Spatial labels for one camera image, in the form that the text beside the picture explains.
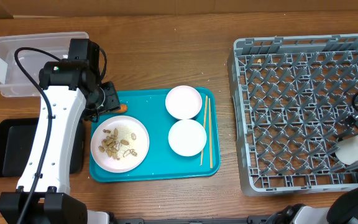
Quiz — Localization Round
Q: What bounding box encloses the orange carrot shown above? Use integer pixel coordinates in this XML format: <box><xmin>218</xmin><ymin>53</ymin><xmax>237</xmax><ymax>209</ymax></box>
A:
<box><xmin>118</xmin><ymin>104</ymin><xmax>127</xmax><ymax>113</ymax></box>

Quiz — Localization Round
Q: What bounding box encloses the small white cup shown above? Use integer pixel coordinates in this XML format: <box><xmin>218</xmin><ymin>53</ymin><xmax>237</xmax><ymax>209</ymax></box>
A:
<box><xmin>335</xmin><ymin>135</ymin><xmax>358</xmax><ymax>165</ymax></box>

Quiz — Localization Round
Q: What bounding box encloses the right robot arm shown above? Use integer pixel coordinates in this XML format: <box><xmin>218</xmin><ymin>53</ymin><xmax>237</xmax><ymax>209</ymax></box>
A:
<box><xmin>266</xmin><ymin>108</ymin><xmax>358</xmax><ymax>224</ymax></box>

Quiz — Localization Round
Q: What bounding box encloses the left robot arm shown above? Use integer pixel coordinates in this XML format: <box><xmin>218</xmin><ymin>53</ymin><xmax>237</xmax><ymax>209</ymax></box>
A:
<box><xmin>0</xmin><ymin>39</ymin><xmax>121</xmax><ymax>224</ymax></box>

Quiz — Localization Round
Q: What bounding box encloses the grey dishwasher rack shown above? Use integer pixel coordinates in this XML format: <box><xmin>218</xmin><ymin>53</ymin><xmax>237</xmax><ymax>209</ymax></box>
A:
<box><xmin>227</xmin><ymin>34</ymin><xmax>358</xmax><ymax>196</ymax></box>

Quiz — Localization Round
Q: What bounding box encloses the teal serving tray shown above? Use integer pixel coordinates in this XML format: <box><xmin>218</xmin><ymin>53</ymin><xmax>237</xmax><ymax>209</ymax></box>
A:
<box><xmin>89</xmin><ymin>87</ymin><xmax>221</xmax><ymax>182</ymax></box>

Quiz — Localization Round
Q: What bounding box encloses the white plate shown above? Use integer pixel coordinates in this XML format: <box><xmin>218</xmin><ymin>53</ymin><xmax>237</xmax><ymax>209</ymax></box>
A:
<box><xmin>91</xmin><ymin>116</ymin><xmax>150</xmax><ymax>173</ymax></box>

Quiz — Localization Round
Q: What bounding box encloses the peanut shells and rice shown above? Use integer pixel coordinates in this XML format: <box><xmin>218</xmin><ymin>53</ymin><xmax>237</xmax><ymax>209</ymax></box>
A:
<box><xmin>98</xmin><ymin>128</ymin><xmax>138</xmax><ymax>161</ymax></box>

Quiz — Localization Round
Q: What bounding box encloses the black plastic tray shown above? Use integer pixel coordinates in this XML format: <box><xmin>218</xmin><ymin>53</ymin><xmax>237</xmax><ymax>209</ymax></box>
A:
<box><xmin>0</xmin><ymin>118</ymin><xmax>85</xmax><ymax>178</ymax></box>

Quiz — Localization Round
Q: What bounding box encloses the clear plastic bin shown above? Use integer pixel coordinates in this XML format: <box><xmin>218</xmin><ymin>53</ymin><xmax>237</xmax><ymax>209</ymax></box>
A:
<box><xmin>0</xmin><ymin>32</ymin><xmax>100</xmax><ymax>98</ymax></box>

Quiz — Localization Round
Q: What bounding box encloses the left wooden chopstick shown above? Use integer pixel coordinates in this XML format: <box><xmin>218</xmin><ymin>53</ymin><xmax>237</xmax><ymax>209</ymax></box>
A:
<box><xmin>200</xmin><ymin>96</ymin><xmax>208</xmax><ymax>166</ymax></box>

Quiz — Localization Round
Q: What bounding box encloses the wooden chopstick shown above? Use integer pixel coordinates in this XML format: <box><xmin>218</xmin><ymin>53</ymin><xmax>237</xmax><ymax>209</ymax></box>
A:
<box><xmin>208</xmin><ymin>98</ymin><xmax>213</xmax><ymax>169</ymax></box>
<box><xmin>200</xmin><ymin>96</ymin><xmax>208</xmax><ymax>166</ymax></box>

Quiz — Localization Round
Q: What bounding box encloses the right wooden chopstick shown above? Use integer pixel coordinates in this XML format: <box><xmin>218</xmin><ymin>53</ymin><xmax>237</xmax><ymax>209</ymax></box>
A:
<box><xmin>208</xmin><ymin>98</ymin><xmax>213</xmax><ymax>169</ymax></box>

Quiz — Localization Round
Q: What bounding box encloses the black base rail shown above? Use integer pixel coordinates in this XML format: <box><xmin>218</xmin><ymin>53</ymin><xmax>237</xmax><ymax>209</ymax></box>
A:
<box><xmin>111</xmin><ymin>215</ymin><xmax>270</xmax><ymax>224</ymax></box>

